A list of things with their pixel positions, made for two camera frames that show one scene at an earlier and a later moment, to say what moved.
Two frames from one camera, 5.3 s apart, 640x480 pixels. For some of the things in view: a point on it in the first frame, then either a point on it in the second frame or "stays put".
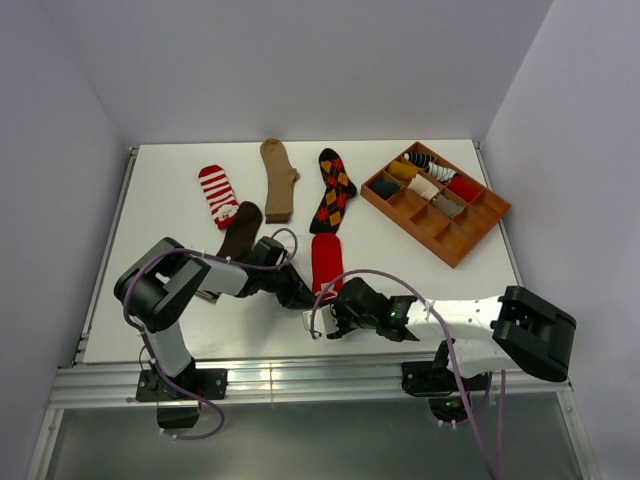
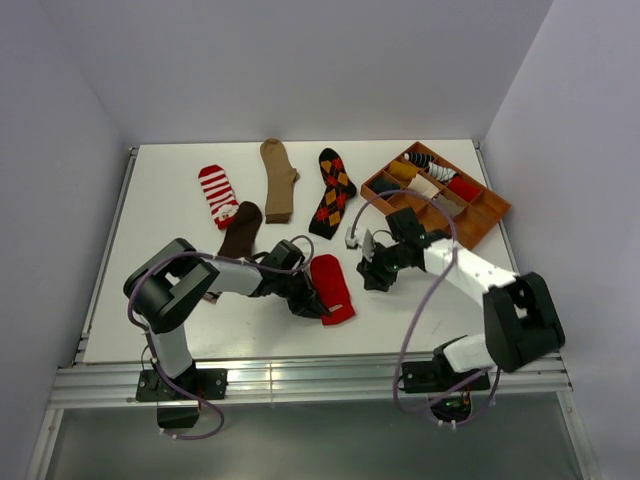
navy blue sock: [383, 188] stays put
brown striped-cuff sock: [242, 232] stays put
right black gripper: [337, 307] to [369, 269]
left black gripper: [297, 295] stays put
